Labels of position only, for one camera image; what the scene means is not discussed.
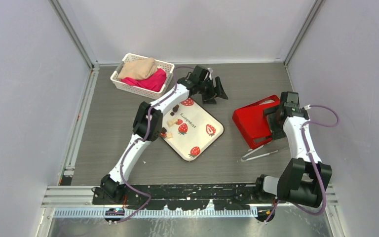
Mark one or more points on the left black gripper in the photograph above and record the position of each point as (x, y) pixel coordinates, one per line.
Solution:
(218, 92)

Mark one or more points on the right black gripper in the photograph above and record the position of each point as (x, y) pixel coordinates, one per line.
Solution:
(278, 133)

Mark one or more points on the red box lid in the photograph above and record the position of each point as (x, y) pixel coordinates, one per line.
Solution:
(244, 119)

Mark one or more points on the red chocolate box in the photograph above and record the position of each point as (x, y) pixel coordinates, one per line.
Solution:
(263, 132)

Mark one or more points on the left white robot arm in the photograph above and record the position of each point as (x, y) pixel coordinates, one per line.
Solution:
(148, 123)

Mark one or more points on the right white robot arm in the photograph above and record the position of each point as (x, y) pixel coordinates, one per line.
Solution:
(305, 178)

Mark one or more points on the dark flower chocolate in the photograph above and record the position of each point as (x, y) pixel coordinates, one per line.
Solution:
(175, 108)

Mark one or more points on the magenta cloth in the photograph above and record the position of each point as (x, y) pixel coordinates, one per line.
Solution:
(153, 83)

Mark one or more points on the strawberry print white tray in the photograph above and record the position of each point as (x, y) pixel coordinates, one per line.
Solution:
(195, 130)

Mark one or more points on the white plastic basket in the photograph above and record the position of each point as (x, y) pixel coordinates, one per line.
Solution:
(129, 57)

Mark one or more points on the beige cloth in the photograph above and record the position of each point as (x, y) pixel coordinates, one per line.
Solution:
(139, 69)

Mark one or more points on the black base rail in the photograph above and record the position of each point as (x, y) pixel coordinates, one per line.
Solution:
(225, 196)

